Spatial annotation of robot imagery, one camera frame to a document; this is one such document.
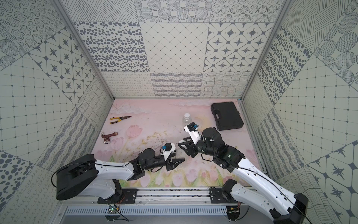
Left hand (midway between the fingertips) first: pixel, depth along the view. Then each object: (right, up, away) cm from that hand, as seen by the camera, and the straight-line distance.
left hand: (183, 153), depth 73 cm
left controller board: (-37, -30, -1) cm, 48 cm away
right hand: (-1, +6, -4) cm, 7 cm away
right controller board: (+26, -31, -1) cm, 40 cm away
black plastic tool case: (+33, +19, +32) cm, 50 cm away
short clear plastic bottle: (+2, +17, +19) cm, 26 cm away
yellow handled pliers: (-50, +17, +35) cm, 63 cm away
